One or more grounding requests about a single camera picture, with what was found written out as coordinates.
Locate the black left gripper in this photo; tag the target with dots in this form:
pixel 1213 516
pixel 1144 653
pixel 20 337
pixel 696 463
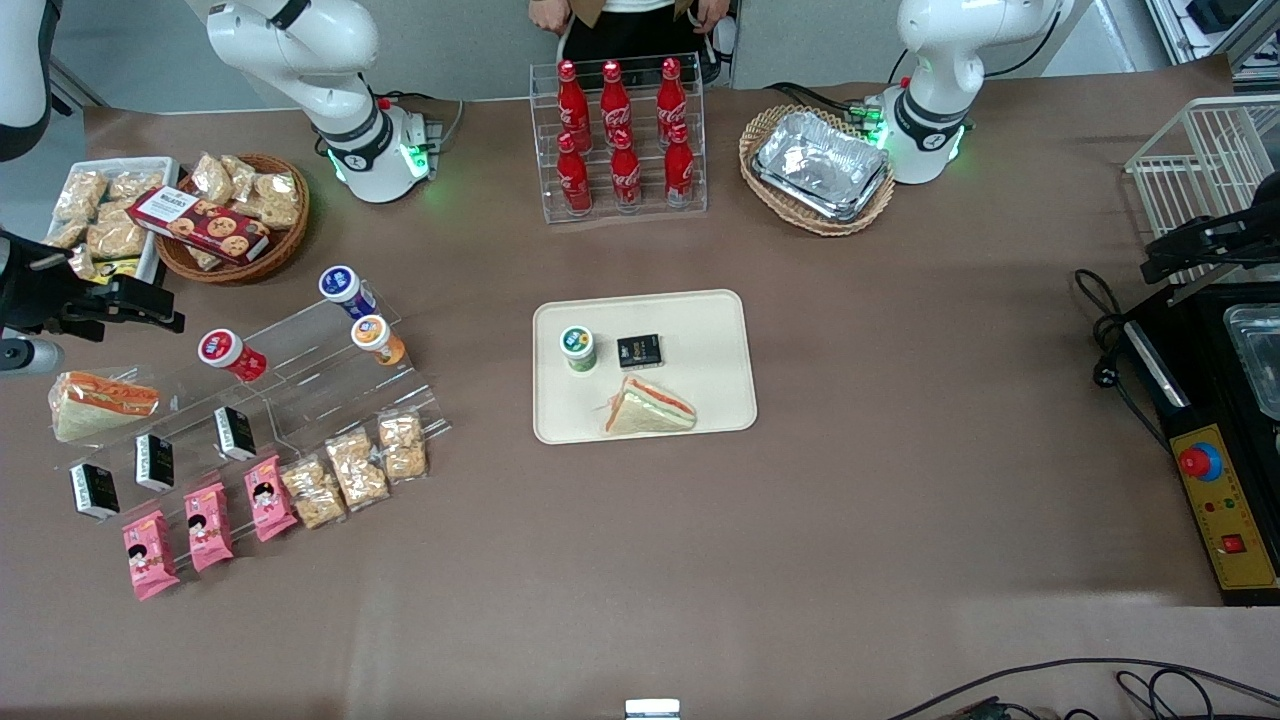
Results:
pixel 1243 236

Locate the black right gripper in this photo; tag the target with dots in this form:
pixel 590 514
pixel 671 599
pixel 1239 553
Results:
pixel 35 296

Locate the green gum bottle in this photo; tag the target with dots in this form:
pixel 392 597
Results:
pixel 578 347

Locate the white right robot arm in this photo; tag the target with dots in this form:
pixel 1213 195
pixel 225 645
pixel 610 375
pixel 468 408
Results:
pixel 300 50

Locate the red gum bottle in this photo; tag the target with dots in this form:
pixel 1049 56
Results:
pixel 230 353

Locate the steel food tray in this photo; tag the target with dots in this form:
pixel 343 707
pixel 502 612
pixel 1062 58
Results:
pixel 1260 360

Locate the blue gum bottle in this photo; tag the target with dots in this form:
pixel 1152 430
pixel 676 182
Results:
pixel 345 290

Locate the orange gum bottle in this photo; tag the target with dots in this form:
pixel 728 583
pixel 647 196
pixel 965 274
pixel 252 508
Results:
pixel 376 338

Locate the cream plastic tray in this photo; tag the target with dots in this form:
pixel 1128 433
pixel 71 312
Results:
pixel 590 410

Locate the person right hand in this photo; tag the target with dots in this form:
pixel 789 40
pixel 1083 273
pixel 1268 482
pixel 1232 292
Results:
pixel 548 15

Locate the person left hand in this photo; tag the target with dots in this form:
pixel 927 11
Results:
pixel 712 12

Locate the yellow snack packet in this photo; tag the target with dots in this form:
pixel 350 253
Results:
pixel 115 268

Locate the silver metal lever strip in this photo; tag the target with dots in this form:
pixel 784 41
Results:
pixel 1220 285

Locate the clear bag of crackers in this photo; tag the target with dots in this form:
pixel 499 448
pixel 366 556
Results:
pixel 135 185
pixel 240 175
pixel 403 446
pixel 313 492
pixel 357 470
pixel 80 195
pixel 212 180
pixel 277 200
pixel 115 238
pixel 203 258
pixel 68 233

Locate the black sealing machine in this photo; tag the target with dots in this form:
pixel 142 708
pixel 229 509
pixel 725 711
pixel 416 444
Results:
pixel 1200 340

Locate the red cookie box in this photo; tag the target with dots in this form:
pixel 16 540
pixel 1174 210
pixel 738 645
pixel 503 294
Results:
pixel 200 225

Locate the wrapped triangle sandwich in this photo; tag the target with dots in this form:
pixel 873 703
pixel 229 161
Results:
pixel 650 410
pixel 100 405

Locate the white plastic bin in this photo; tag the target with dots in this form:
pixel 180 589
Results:
pixel 165 165

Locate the round brown wicker basket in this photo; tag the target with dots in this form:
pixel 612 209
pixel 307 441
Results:
pixel 280 245

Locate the small black snack box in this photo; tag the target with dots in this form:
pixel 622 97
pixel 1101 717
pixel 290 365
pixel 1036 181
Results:
pixel 154 462
pixel 95 491
pixel 639 351
pixel 235 433

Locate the clear acrylic display stand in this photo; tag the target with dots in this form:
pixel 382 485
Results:
pixel 300 370

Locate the red emergency stop button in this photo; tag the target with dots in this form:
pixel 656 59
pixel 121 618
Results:
pixel 1197 461

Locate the pink snack packet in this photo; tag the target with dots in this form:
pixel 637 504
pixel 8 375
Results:
pixel 270 498
pixel 150 555
pixel 208 527

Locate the yellow control panel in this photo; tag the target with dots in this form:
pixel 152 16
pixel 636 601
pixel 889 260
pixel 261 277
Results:
pixel 1235 510

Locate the stacked aluminium foil trays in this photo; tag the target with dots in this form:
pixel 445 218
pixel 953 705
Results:
pixel 820 165

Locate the clear acrylic bottle rack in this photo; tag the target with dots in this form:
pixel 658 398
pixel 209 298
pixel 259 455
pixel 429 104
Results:
pixel 545 150

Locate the light oval wicker basket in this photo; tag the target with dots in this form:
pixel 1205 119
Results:
pixel 760 135

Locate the red cola bottle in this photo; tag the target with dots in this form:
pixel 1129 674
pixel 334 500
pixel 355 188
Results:
pixel 626 175
pixel 572 105
pixel 671 100
pixel 615 100
pixel 574 180
pixel 679 170

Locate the person torso and legs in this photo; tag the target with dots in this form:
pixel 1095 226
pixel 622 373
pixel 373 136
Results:
pixel 630 35

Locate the small white device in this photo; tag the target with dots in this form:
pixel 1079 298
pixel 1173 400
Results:
pixel 652 710

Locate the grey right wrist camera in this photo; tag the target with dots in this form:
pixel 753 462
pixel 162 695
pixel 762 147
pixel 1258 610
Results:
pixel 30 357

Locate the grey metal frame shelf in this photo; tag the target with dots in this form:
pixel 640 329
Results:
pixel 1200 40

